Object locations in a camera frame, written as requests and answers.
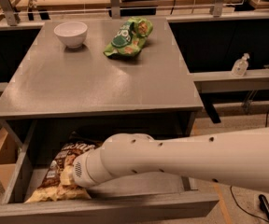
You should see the green chip bag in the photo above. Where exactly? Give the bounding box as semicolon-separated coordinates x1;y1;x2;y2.
104;17;153;58

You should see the metal railing frame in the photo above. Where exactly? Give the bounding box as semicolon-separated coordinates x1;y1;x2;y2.
0;0;269;28

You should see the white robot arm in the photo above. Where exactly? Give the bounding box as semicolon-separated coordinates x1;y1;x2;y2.
60;128;269;193

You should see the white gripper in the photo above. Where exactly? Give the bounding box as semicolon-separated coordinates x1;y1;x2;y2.
60;148;110;188

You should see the grey open top drawer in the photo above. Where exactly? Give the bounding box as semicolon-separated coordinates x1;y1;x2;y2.
0;119;218;224

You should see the white ceramic bowl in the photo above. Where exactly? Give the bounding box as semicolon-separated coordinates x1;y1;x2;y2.
54;21;88;49

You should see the black handheld device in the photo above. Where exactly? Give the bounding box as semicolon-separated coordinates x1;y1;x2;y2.
259;194;269;221

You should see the brown sea salt chip bag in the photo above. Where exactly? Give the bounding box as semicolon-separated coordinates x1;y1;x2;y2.
25;138;101;203

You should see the grey counter cabinet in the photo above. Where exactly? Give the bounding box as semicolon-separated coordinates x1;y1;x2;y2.
0;17;203;133

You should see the cardboard box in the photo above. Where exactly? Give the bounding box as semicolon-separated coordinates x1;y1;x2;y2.
0;128;18;189

